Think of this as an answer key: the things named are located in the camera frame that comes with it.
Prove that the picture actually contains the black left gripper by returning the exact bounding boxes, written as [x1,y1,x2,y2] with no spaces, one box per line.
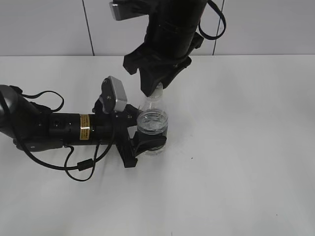
[92,100,167,168]

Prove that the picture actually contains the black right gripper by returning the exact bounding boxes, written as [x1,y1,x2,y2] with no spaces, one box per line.
[123,43,191,97]

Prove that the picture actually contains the clear green-label water bottle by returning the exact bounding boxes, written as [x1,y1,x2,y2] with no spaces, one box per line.
[136,82,169,156]

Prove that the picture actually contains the white green bottle cap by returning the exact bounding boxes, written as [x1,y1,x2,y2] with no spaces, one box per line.
[150,82,163,99]

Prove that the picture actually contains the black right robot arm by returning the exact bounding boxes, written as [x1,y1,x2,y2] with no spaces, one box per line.
[123,0,207,96]

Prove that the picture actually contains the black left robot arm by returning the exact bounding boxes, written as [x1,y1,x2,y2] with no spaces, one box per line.
[0,85,167,168]

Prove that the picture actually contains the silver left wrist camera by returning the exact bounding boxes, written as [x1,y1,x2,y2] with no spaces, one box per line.
[100,76,127,114]

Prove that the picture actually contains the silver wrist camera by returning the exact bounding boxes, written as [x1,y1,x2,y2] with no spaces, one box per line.
[100,76,127,114]
[109,0,147,21]

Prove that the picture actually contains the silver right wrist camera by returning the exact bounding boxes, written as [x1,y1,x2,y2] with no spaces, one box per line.
[109,0,147,21]

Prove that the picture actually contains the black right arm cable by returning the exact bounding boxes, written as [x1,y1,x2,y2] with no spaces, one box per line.
[188,0,227,56]

